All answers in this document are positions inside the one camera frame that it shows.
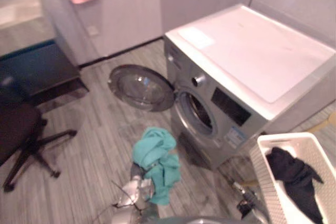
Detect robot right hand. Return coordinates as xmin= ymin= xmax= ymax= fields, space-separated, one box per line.
xmin=232 ymin=181 xmax=259 ymax=201

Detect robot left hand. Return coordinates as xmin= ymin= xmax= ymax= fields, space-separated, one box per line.
xmin=122 ymin=162 xmax=156 ymax=200

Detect white plastic laundry basket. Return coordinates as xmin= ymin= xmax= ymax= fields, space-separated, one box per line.
xmin=248 ymin=132 xmax=336 ymax=224

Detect teal cloth garment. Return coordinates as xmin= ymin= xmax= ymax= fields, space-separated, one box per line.
xmin=131 ymin=126 xmax=182 ymax=206

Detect round washing machine door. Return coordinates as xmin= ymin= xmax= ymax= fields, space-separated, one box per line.
xmin=108 ymin=63 xmax=175 ymax=113

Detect silver front-loading washing machine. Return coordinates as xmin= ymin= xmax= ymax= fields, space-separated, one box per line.
xmin=164 ymin=3 xmax=336 ymax=171

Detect black garment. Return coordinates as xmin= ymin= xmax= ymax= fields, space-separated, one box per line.
xmin=265 ymin=147 xmax=325 ymax=224

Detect black office chair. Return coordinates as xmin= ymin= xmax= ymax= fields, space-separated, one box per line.
xmin=0 ymin=76 xmax=78 ymax=193

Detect dark low bench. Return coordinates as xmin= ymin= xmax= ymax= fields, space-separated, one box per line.
xmin=0 ymin=42 xmax=90 ymax=104

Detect white sheet of paper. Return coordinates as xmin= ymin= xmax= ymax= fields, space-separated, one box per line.
xmin=178 ymin=27 xmax=214 ymax=50

